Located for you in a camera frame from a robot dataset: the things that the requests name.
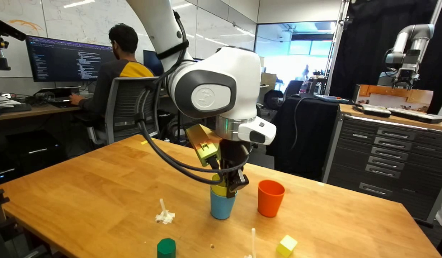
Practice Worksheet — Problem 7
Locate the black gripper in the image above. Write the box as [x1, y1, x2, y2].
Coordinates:
[218, 139, 253, 199]

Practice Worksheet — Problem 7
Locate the blue plastic cup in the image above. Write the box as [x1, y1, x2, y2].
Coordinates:
[209, 185, 238, 222]

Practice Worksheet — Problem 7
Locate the orange plastic cup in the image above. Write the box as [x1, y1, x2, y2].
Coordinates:
[257, 179, 287, 219]

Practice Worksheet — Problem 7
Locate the yellow cube block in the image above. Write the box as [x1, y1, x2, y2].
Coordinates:
[275, 234, 300, 258]

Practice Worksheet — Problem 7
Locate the small white jack-shaped piece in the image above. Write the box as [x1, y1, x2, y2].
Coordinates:
[155, 198, 176, 226]

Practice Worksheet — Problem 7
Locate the black cloth covered table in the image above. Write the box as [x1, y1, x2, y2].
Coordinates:
[268, 93, 343, 176]

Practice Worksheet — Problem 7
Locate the green cylinder block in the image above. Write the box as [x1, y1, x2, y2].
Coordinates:
[156, 237, 178, 258]

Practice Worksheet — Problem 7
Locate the grey office chair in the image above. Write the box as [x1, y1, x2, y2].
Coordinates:
[87, 76, 161, 146]

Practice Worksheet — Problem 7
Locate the dark medium computer monitor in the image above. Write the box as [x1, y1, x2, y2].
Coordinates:
[142, 49, 166, 77]

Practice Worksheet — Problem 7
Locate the grey drawer cabinet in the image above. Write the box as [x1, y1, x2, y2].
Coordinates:
[323, 103, 442, 222]

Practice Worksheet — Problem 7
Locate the short black flat device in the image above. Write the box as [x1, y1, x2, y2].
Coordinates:
[356, 103, 393, 119]

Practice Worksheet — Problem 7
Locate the person in yellow-black jacket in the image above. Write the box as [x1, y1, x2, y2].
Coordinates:
[69, 22, 158, 132]

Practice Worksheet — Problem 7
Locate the cardboard box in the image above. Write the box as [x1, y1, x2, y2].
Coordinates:
[353, 83, 435, 113]

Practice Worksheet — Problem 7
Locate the black curtain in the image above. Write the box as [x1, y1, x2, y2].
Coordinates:
[329, 0, 442, 115]

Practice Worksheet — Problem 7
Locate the long black flat device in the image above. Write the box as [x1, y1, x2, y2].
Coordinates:
[387, 106, 442, 125]

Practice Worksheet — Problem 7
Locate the black desk keyboard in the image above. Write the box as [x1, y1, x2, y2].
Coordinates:
[33, 92, 75, 108]

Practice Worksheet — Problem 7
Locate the wide dark computer monitor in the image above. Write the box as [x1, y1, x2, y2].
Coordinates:
[24, 34, 115, 83]

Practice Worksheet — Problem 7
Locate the black under-desk cabinet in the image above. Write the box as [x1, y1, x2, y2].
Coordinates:
[0, 130, 69, 188]

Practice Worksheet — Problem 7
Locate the wooden office desk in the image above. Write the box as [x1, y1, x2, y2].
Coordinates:
[0, 102, 89, 126]

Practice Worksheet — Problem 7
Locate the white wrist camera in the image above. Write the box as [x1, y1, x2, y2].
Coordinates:
[237, 115, 278, 146]

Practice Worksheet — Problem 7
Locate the black camera boom mount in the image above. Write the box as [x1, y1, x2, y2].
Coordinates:
[0, 14, 27, 72]

